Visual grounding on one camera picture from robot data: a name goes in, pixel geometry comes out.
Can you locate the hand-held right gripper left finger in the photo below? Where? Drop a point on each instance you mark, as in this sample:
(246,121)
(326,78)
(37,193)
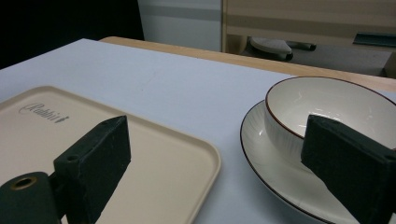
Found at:
(93,161)

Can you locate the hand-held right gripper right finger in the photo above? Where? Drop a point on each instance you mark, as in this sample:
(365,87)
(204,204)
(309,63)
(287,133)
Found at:
(351,155)

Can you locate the white bowl with brown rim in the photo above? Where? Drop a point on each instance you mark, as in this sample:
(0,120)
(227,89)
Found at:
(336,105)

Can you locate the beige plastic tray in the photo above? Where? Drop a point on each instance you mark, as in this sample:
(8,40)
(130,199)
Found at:
(162,161)

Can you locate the white plate with dark rim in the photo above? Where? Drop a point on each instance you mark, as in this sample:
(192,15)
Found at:
(274,168)

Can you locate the white table mat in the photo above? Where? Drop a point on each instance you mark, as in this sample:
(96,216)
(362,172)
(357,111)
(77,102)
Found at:
(174,87)

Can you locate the grey chair base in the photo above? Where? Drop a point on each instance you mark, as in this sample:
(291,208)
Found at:
(274,48)

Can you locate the wooden cabinet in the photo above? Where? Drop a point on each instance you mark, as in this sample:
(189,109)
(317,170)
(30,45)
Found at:
(311,18)

